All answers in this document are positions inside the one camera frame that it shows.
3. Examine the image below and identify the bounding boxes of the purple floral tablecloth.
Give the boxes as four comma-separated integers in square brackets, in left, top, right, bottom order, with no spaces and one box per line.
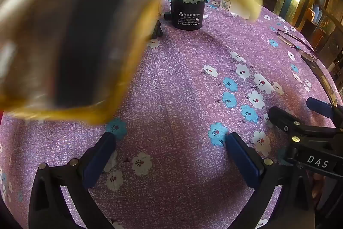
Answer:
[0,0,343,229]

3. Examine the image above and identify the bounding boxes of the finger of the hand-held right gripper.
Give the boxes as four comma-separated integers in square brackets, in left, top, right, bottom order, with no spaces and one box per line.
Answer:
[306,97,343,127]
[268,106,337,143]

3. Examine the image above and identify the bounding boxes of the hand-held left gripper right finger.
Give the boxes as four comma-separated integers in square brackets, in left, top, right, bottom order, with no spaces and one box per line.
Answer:
[226,132,315,229]

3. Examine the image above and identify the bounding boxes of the purple framed glasses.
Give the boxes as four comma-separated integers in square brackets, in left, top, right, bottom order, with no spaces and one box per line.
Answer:
[276,29,319,62]

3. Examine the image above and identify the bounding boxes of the yellow snack packet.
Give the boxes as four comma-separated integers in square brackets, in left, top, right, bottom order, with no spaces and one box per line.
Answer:
[0,0,228,125]

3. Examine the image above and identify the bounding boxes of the white plastic jar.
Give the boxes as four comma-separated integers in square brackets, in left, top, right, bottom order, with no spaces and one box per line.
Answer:
[220,0,258,20]

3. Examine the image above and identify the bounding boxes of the person's right hand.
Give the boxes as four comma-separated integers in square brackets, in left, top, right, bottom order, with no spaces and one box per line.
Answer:
[311,174,329,209]

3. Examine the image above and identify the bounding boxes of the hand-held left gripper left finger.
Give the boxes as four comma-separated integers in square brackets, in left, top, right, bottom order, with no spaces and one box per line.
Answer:
[28,132,117,229]

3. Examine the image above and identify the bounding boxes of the black motor cable plug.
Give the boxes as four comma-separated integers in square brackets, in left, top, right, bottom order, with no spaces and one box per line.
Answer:
[151,0,173,39]

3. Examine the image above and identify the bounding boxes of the small black motor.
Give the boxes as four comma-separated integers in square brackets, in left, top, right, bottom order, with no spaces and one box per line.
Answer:
[165,0,209,31]

